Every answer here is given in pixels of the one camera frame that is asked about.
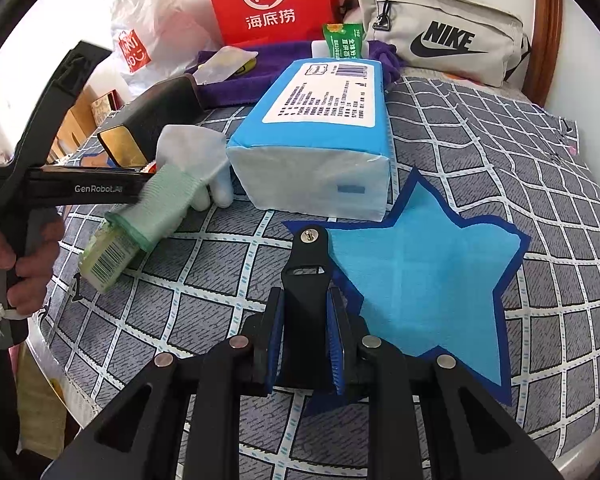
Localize blue star patch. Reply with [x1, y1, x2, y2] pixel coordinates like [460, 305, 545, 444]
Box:
[280, 165, 532, 417]

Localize person's left hand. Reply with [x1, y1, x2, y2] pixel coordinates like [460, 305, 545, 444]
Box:
[0, 217, 66, 321]

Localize grey waist bag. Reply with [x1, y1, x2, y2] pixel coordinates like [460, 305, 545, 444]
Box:
[339, 0, 532, 87]

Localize patterned book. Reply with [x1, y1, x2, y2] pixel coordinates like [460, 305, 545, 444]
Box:
[91, 88, 126, 113]

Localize brown wooden door frame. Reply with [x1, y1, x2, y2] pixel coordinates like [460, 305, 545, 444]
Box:
[522, 0, 566, 111]

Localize purple cloth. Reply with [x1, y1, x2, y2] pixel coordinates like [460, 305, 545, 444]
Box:
[184, 39, 408, 109]

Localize light green wipes packet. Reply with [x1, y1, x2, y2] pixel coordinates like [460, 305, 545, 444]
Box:
[77, 225, 148, 294]

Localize white plastic shopping bag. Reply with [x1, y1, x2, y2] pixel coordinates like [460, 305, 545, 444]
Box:
[105, 0, 226, 92]

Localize blue tissue pack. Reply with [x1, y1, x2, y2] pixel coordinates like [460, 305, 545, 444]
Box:
[226, 57, 394, 223]

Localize brown star patch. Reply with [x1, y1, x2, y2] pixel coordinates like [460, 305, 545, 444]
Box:
[80, 152, 158, 173]

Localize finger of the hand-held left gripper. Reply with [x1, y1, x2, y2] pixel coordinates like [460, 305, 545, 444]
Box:
[7, 41, 114, 173]

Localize white glove with green cuff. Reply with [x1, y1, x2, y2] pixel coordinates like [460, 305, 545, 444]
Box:
[104, 124, 234, 254]

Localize dark green tin box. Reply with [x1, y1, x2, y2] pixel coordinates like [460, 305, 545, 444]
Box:
[97, 74, 199, 169]

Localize wooden headboard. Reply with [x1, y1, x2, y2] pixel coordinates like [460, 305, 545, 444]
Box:
[50, 97, 106, 161]

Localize green sachet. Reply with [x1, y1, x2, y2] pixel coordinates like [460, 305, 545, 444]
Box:
[321, 22, 365, 61]

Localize clear plastic bag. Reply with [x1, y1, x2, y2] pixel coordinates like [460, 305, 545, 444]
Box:
[194, 45, 261, 84]

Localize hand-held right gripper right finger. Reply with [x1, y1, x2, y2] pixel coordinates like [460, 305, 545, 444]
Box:
[329, 287, 566, 480]

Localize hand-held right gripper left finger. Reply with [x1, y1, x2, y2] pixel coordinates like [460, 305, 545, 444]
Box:
[42, 287, 286, 480]

